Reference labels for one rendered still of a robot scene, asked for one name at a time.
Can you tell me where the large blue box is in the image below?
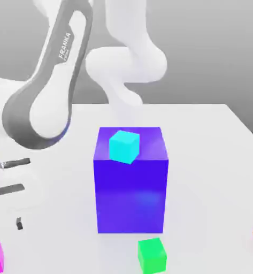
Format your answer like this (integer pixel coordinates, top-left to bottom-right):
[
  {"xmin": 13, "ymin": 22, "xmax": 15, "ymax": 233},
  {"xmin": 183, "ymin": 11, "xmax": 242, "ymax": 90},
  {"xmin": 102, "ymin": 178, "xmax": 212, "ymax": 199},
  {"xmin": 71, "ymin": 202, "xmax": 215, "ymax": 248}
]
[{"xmin": 93, "ymin": 126, "xmax": 169, "ymax": 234}]

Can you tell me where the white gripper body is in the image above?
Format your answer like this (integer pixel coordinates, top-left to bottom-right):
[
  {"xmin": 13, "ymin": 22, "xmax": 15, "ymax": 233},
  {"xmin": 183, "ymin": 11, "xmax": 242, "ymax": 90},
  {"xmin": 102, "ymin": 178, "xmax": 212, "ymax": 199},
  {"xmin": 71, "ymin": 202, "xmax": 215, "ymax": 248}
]
[{"xmin": 0, "ymin": 179, "xmax": 30, "ymax": 210}]

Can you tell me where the small green cube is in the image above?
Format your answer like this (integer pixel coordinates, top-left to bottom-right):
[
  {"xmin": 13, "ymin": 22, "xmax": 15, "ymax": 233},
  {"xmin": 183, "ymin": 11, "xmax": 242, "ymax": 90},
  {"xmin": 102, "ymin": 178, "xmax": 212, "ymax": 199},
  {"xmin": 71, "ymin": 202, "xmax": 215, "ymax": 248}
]
[{"xmin": 137, "ymin": 237, "xmax": 168, "ymax": 274}]

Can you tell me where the small cyan cube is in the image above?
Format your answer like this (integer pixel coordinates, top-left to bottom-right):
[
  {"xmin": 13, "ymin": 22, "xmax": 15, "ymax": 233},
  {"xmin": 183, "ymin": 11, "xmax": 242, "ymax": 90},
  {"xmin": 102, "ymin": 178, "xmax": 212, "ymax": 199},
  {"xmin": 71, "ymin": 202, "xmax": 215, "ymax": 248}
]
[{"xmin": 109, "ymin": 130, "xmax": 141, "ymax": 165}]

